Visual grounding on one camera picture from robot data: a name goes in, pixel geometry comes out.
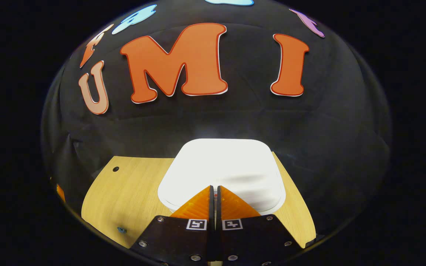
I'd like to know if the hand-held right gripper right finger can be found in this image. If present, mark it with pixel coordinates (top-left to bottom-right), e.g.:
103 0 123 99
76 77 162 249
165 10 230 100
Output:
216 185 305 266

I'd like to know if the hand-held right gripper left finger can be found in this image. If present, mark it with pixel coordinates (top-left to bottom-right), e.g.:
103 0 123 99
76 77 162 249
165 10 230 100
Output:
129 185 215 266

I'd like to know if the white desktop garbage bin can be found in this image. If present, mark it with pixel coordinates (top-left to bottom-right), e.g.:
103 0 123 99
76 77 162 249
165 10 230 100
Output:
158 139 287 216

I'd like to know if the black backdrop cloth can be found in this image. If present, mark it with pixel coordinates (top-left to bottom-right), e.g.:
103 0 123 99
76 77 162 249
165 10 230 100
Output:
41 0 393 237

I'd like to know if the wooden desktop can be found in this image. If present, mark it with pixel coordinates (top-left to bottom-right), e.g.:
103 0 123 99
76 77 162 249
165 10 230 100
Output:
81 156 317 249

